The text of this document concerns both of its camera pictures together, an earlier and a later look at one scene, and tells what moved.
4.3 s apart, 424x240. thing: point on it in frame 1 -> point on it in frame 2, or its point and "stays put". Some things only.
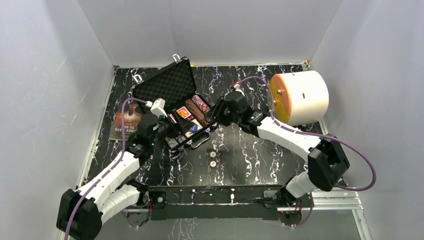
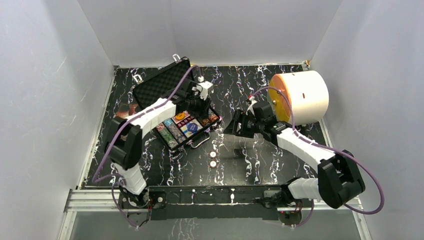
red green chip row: [171, 142] stays put
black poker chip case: [170, 94] stays put
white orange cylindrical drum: [300, 97] stays put
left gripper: [166, 124] -> [199, 106]
